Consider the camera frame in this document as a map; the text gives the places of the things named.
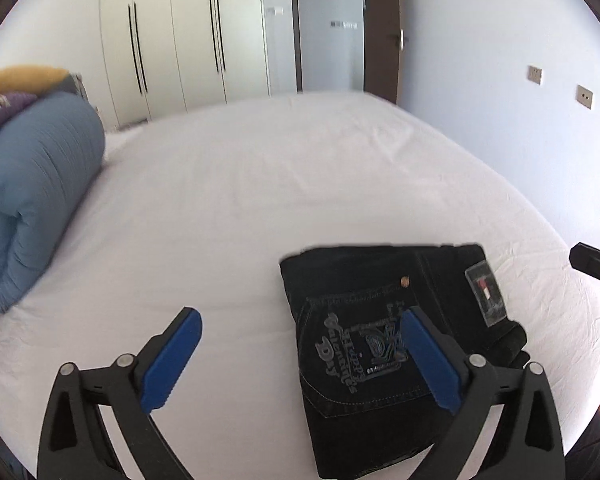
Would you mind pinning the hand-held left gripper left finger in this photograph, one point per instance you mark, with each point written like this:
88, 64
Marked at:
172, 360

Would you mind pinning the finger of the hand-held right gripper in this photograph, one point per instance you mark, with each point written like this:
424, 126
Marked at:
597, 266

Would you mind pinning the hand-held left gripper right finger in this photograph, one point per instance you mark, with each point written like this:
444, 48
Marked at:
430, 360

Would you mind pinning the black denim pants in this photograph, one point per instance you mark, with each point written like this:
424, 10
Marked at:
350, 290

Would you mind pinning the white bed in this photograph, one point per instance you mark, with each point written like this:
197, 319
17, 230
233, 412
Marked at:
280, 185

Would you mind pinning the blue folded duvet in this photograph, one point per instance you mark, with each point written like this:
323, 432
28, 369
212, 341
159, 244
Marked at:
35, 185

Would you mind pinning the grey headboard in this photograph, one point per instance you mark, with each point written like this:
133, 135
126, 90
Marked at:
80, 85

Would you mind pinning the purple pillow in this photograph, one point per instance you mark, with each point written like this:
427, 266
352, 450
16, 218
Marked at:
0, 110

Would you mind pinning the dark brown door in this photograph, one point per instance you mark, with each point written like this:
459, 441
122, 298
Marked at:
380, 35

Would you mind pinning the yellow pillow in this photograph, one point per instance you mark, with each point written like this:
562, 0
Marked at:
25, 77

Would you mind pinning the white wardrobe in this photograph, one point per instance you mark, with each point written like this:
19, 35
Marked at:
180, 35

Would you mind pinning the beige wall socket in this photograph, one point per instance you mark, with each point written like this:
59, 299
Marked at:
585, 96
535, 75

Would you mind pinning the white hallway switch panel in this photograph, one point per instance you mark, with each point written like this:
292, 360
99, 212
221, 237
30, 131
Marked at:
344, 25

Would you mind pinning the white light switch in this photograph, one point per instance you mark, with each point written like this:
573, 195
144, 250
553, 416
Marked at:
275, 11

